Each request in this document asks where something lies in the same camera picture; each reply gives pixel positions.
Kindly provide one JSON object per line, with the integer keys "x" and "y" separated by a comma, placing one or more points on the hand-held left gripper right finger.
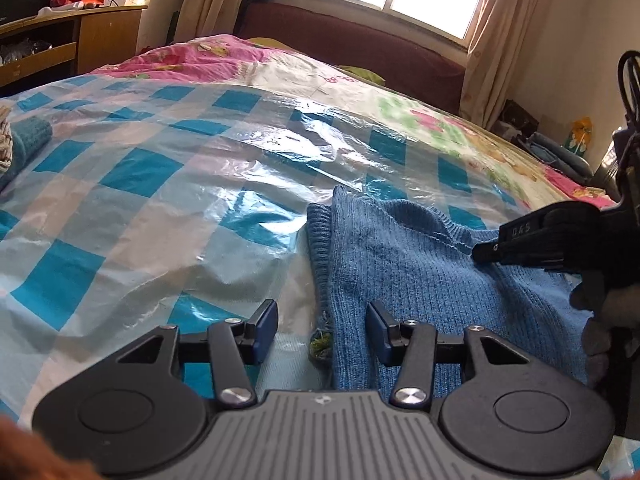
{"x": 379, "y": 335}

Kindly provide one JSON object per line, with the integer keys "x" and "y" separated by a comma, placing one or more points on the blue checked plastic sheet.
{"x": 150, "y": 185}

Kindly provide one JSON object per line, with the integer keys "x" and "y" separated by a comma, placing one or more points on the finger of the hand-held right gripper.
{"x": 520, "y": 259}
{"x": 560, "y": 225}

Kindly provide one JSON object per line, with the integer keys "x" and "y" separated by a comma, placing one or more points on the green pillow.
{"x": 362, "y": 75}

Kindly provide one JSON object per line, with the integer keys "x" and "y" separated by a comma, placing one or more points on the reddish fuzzy garment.
{"x": 30, "y": 455}

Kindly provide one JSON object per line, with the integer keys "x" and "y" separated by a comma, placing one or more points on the pink floral bedspread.
{"x": 200, "y": 52}

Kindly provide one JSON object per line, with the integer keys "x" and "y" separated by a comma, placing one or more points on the wooden cabinet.
{"x": 107, "y": 35}

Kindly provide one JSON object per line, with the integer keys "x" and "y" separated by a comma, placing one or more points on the maroon upholstered headboard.
{"x": 375, "y": 45}

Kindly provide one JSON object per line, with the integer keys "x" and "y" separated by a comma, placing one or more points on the person's right hand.
{"x": 592, "y": 292}

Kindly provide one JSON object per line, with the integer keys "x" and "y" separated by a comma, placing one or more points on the dark box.
{"x": 517, "y": 115}

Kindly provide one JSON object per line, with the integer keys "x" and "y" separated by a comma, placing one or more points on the blue striped knit sweater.
{"x": 400, "y": 270}

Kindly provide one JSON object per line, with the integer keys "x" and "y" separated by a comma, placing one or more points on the folded blue jeans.
{"x": 555, "y": 155}

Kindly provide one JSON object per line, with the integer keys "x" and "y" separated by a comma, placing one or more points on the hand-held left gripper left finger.
{"x": 265, "y": 332}

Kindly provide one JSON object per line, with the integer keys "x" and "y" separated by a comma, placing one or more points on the wicker basket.
{"x": 5, "y": 140}

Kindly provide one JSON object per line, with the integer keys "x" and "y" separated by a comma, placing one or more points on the teal knit cloth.
{"x": 30, "y": 132}

